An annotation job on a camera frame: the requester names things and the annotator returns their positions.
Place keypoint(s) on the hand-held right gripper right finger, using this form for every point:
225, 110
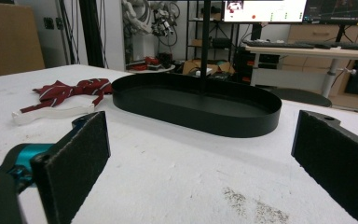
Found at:
332, 161

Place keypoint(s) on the dark round chair seat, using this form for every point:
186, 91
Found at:
301, 97

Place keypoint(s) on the white plastic strip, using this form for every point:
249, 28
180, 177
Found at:
43, 114

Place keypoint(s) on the black computer tower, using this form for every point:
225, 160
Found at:
245, 65

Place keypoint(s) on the brown wooden board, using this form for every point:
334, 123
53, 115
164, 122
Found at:
9, 40

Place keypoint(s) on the black vertical stand pole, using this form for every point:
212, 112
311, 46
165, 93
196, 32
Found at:
205, 46

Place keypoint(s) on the dark computer monitor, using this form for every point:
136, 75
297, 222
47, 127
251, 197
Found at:
338, 11

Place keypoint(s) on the red striped bow tie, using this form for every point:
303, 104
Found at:
59, 91

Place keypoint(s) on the black keyboard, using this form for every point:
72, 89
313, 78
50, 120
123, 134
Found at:
276, 44
345, 46

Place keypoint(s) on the black metal shelf rack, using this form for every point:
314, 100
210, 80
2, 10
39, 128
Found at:
222, 42

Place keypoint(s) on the black oval metal tray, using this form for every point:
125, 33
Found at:
199, 119

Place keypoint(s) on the round white side table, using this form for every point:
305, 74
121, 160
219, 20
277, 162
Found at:
155, 70

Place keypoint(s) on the black wall socket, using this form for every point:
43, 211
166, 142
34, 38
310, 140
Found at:
48, 23

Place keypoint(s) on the bright computer monitor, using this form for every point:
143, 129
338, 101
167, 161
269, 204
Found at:
267, 12

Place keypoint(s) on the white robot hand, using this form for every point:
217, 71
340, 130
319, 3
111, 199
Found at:
133, 18

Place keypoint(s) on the red tool on side table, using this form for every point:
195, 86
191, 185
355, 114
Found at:
146, 63

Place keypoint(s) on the black metal frame post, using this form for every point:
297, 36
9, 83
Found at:
90, 31

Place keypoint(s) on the open cardboard box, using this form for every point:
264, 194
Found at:
222, 67

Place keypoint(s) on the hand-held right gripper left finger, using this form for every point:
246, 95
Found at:
74, 161

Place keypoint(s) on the light wooden office desk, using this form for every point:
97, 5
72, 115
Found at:
307, 52

